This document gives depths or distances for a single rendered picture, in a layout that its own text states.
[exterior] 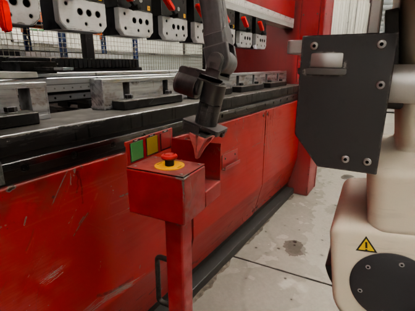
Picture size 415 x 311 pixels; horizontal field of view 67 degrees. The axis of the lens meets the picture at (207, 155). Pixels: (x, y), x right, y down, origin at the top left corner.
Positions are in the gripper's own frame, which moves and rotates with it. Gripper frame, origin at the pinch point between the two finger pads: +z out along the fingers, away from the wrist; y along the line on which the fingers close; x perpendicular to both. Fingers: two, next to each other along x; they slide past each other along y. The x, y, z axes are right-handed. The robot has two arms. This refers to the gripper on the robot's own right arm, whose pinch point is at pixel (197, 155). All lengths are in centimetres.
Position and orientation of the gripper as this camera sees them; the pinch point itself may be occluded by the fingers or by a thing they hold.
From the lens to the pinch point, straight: 82.7
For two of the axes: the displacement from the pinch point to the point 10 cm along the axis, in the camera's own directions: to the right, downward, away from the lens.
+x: -4.5, 2.6, -8.5
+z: -2.3, 8.9, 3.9
